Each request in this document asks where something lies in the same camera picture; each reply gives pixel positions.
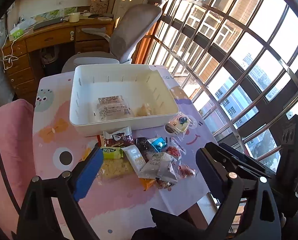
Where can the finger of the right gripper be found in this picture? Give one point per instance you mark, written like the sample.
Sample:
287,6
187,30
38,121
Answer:
216,153
246,161

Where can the silver white snack bag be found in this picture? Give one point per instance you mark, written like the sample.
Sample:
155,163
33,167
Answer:
160,167

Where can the red candy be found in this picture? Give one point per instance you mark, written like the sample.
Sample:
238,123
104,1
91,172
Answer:
176,152

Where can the white orange oats bar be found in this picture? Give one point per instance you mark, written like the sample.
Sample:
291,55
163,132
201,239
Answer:
137,162

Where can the cartoon cake clear pack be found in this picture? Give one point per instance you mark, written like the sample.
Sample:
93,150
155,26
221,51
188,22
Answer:
178,125

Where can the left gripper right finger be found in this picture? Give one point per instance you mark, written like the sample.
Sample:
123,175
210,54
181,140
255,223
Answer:
224,186

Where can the dark jelly red-edged pack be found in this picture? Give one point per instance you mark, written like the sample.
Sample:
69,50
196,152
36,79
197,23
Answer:
145,148

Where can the cream mug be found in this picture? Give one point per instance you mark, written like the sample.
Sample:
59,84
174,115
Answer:
74,17

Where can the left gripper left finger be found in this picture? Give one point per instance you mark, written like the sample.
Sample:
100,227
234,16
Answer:
76,184

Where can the blue foil candy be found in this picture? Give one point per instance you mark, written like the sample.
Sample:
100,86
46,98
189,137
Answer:
158,144

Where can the grey office chair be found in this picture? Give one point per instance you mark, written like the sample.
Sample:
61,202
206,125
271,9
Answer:
136,22

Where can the rice crisp clear pack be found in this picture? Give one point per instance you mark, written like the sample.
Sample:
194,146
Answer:
114,168

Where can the clear puffed snack bag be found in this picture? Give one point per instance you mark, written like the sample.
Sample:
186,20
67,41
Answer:
146,109

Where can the nut brittle clear pack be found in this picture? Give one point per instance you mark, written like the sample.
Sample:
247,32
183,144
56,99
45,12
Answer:
164,184

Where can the green tissue box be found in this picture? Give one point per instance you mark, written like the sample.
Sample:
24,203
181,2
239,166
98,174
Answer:
14,34

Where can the pink bed sheet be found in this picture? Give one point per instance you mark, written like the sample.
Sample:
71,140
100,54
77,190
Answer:
16,148

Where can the maroon chestnut snack packet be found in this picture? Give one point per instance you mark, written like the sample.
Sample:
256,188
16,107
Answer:
120,138

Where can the small orange snack pack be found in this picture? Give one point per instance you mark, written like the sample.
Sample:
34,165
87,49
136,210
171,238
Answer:
185,171

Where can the clear bread package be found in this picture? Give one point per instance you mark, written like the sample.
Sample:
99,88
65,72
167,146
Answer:
113,108

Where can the wooden desk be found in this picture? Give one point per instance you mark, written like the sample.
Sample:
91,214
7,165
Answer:
43,52

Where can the white plastic bin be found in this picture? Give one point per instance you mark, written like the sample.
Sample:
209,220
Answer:
137,83

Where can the cartoon printed tablecloth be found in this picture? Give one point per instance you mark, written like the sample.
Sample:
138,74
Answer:
147,131

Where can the green pastry packet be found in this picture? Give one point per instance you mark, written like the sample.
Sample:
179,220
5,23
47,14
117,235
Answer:
112,152

